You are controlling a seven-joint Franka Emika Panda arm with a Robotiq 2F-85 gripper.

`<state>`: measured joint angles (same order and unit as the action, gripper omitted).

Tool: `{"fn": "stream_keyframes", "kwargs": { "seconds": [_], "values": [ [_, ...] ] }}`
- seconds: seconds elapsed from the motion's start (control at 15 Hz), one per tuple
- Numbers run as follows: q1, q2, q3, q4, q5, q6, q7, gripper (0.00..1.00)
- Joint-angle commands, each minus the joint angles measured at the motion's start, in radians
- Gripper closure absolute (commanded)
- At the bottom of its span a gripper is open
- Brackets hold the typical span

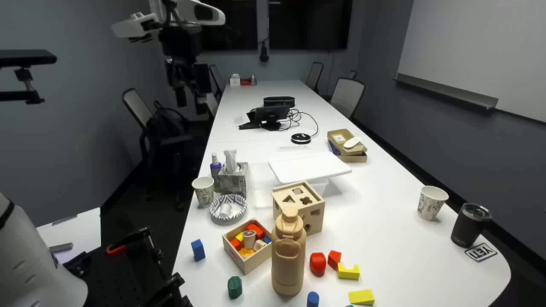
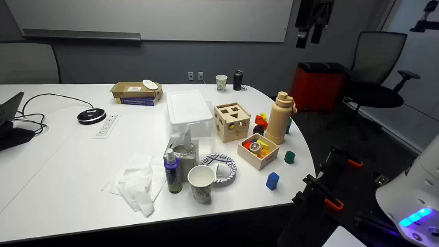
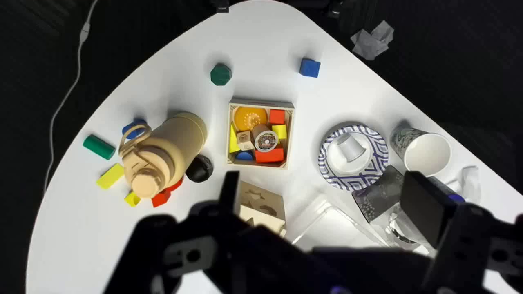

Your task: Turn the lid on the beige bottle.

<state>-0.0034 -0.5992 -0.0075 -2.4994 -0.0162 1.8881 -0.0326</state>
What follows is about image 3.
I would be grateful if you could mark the black ball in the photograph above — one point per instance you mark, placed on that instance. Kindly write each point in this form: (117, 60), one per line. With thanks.
(199, 168)

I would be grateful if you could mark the blue oval block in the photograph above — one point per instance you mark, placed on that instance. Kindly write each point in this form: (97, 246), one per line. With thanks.
(130, 127)

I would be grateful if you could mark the green cylinder block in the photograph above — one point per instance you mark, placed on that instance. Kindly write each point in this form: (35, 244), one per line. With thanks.
(99, 146)

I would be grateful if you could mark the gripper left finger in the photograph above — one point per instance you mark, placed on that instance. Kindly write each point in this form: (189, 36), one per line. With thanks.
(192, 253)

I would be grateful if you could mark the dark patterned packet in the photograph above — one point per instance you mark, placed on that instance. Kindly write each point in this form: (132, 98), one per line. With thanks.
(378, 194)

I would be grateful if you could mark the blue half-round block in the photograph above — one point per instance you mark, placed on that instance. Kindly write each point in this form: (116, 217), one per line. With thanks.
(244, 155)

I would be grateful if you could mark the crumpled grey paper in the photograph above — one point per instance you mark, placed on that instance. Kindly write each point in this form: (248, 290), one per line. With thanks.
(371, 41)

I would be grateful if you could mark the clear glass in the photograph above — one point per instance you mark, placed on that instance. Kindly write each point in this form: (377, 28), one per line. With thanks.
(404, 232)

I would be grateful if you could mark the white pod cup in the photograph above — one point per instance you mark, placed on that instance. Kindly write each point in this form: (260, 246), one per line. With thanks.
(350, 147)

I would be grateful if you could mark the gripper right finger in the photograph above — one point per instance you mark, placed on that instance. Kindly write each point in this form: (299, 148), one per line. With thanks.
(470, 245)

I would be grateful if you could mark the red rectangular block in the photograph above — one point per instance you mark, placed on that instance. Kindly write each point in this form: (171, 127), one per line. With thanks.
(269, 156)

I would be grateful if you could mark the beige bottle lid with loop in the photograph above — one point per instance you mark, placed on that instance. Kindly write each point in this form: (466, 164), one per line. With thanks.
(145, 175)

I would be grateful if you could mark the yellow rectangular block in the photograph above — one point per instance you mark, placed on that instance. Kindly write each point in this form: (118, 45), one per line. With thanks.
(110, 176)

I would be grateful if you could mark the clear plastic cup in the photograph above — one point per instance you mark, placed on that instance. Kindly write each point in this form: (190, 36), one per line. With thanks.
(470, 181)

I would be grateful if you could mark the small yellow block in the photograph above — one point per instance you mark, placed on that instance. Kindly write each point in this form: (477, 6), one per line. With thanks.
(132, 199)

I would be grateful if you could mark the beige bottle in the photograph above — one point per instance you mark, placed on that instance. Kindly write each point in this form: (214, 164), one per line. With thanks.
(175, 143)

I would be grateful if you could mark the red cube block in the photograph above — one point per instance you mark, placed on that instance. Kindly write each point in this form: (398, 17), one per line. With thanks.
(277, 116)

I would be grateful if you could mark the wooden shape sorter lid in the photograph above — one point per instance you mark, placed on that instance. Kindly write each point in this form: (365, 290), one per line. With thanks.
(261, 206)

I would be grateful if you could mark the yellow triangle block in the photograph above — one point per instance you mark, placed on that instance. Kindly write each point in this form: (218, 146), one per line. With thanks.
(233, 143)

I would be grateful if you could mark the yellow cube block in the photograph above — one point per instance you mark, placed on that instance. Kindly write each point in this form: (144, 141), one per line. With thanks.
(280, 131)

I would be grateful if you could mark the blue patterned paper plate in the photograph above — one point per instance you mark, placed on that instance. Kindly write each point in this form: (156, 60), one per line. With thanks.
(369, 175)

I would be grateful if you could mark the orange ball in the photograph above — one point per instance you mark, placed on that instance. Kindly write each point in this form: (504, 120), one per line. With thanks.
(249, 117)

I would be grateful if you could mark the small plain wooden block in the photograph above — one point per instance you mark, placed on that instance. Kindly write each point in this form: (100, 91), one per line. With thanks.
(245, 139)

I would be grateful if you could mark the coffee pod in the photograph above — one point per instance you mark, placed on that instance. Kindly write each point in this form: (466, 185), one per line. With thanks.
(265, 139)

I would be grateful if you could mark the patterned paper cup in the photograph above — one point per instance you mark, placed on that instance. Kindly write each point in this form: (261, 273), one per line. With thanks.
(425, 153)

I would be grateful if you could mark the green hexagonal block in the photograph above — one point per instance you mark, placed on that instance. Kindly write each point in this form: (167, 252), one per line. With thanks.
(221, 74)

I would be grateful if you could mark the blue cube block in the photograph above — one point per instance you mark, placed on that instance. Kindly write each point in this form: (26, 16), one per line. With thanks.
(309, 67)

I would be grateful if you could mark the wooden box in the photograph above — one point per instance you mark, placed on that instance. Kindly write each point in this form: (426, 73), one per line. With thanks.
(235, 161)

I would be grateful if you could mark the clear plastic container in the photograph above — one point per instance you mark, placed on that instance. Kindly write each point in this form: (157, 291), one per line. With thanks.
(335, 228)

